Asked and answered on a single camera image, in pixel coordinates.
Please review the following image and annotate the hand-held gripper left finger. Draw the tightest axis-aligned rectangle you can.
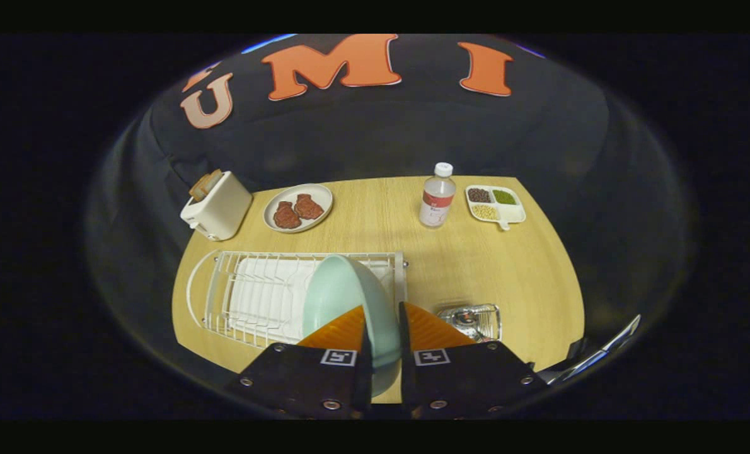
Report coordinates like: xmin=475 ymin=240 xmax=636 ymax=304
xmin=224 ymin=305 xmax=374 ymax=420

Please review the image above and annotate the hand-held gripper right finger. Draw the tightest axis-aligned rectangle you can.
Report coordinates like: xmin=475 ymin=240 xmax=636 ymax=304
xmin=399 ymin=301 xmax=550 ymax=421

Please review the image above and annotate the light green plate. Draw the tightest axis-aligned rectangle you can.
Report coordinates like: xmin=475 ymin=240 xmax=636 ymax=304
xmin=302 ymin=254 xmax=403 ymax=398

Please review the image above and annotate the metal wire basket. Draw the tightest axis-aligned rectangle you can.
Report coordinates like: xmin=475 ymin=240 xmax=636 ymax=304
xmin=437 ymin=303 xmax=502 ymax=343

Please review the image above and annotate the white wire dish rack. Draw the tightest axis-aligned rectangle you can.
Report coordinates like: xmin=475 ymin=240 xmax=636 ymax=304
xmin=186 ymin=250 xmax=408 ymax=349

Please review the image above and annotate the beige round plate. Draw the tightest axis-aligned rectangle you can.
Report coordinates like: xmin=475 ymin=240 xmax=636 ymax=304
xmin=263 ymin=183 xmax=334 ymax=234

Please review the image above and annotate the white drain tray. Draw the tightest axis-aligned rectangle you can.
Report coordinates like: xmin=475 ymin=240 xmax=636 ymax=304
xmin=229 ymin=257 xmax=393 ymax=344

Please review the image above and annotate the brown meat piece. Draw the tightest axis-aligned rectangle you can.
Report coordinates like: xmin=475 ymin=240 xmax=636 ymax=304
xmin=294 ymin=194 xmax=325 ymax=220
xmin=273 ymin=201 xmax=302 ymax=230

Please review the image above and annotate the clear bottle red label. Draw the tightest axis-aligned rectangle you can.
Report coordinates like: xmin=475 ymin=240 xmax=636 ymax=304
xmin=418 ymin=162 xmax=457 ymax=228

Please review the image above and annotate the white divided tray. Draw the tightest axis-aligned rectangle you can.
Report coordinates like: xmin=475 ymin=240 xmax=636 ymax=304
xmin=464 ymin=185 xmax=527 ymax=231

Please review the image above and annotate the white toaster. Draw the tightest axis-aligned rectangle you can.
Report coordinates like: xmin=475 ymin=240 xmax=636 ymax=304
xmin=180 ymin=169 xmax=253 ymax=242

